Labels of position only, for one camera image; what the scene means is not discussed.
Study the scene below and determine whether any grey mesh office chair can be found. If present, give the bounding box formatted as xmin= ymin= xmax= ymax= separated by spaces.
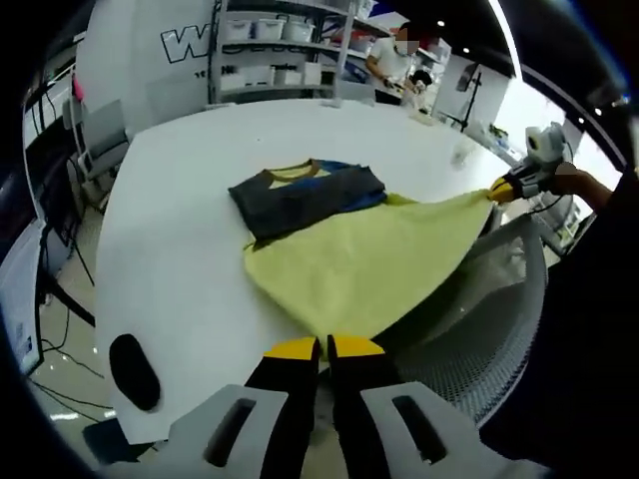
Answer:
xmin=376 ymin=214 xmax=549 ymax=431

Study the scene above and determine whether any bright desk monitor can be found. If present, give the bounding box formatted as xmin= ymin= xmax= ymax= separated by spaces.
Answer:
xmin=0 ymin=219 xmax=47 ymax=376

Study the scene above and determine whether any grey chair with solid back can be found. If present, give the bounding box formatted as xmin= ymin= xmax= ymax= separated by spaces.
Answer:
xmin=78 ymin=98 xmax=132 ymax=199

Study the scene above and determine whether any black monitor on tripod stand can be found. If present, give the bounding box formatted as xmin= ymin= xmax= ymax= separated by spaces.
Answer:
xmin=455 ymin=62 xmax=484 ymax=134

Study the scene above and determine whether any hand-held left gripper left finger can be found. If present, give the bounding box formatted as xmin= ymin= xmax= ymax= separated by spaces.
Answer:
xmin=167 ymin=336 xmax=321 ymax=479

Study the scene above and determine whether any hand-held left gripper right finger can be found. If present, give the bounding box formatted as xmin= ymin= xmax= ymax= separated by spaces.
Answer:
xmin=326 ymin=333 xmax=486 ymax=479

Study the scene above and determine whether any person's dark clothed torso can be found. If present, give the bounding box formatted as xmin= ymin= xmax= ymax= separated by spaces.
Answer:
xmin=476 ymin=167 xmax=639 ymax=473

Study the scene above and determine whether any long ceiling light strip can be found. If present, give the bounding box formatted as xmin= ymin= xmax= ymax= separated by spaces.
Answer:
xmin=487 ymin=0 xmax=524 ymax=80

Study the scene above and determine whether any yellow garment with grey blue sleeves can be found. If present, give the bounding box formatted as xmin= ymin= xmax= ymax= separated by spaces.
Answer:
xmin=227 ymin=157 xmax=496 ymax=358

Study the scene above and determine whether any black oval pad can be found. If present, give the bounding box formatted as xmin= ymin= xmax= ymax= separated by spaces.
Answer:
xmin=108 ymin=331 xmax=163 ymax=413

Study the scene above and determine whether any group of white storage bins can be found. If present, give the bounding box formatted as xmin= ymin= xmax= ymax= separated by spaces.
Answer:
xmin=222 ymin=14 xmax=323 ymax=91

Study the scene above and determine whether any grey metal shelf rack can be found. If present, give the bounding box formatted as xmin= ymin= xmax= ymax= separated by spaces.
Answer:
xmin=208 ymin=0 xmax=350 ymax=105
xmin=343 ymin=0 xmax=453 ymax=101

